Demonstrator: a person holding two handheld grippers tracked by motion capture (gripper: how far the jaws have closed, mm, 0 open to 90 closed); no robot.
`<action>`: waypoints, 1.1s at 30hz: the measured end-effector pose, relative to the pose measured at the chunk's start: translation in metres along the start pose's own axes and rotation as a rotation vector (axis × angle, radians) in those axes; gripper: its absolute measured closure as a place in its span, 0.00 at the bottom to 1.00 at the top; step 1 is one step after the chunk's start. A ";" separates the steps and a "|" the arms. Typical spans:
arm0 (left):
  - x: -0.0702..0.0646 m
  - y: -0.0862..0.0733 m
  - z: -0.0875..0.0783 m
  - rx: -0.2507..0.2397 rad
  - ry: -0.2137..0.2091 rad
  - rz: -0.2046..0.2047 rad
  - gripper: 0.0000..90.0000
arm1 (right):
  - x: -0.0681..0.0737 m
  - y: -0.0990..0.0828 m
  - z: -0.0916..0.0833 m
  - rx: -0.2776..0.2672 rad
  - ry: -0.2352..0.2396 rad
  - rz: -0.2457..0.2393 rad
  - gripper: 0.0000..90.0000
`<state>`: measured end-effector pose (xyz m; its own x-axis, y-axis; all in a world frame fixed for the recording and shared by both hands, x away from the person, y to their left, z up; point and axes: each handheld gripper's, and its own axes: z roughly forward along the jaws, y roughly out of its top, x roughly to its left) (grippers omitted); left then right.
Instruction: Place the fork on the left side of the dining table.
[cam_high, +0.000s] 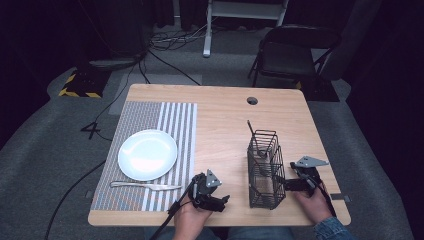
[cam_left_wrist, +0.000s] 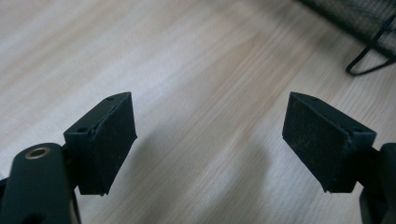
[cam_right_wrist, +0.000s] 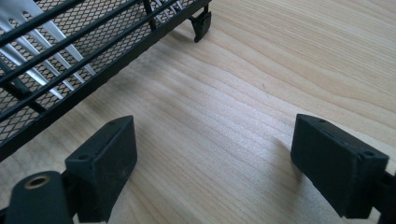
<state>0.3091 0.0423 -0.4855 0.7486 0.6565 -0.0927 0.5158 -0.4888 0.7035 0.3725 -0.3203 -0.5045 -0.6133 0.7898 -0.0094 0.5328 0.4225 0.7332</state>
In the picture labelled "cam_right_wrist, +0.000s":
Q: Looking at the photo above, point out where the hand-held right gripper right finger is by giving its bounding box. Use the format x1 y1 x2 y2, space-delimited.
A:
290 113 390 219

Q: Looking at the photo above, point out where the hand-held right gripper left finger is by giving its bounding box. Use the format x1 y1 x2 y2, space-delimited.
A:
64 115 138 224

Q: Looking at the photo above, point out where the black metal mesh rack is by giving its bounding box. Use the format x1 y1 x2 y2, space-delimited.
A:
0 0 213 162

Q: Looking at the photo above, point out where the silver slotted spatula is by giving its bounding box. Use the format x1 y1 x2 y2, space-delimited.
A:
0 0 97 101

